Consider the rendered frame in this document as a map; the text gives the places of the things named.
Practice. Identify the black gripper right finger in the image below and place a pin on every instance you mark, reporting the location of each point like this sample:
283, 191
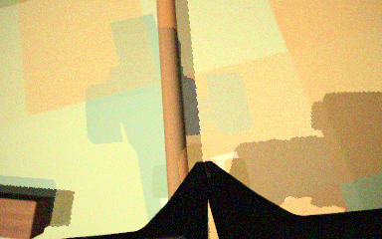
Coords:
241, 213

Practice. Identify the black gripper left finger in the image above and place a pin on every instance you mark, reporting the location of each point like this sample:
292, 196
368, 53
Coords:
184, 216

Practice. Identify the brown wooden block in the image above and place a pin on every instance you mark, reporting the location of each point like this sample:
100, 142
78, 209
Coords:
24, 216

